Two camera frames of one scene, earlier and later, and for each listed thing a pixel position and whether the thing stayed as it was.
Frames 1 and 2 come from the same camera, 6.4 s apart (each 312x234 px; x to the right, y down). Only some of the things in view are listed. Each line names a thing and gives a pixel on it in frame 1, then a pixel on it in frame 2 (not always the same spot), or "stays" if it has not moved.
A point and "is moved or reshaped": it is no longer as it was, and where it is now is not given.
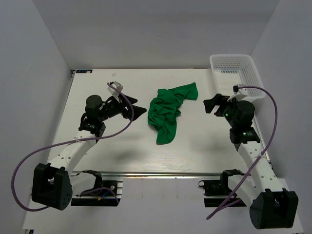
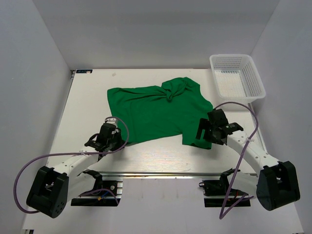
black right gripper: x=209 y=104 -> x=203 y=125
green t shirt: x=164 y=109 is moved or reshaped
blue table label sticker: x=84 y=71 stays
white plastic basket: x=229 y=70 stays
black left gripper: x=138 y=111 -> x=117 y=133
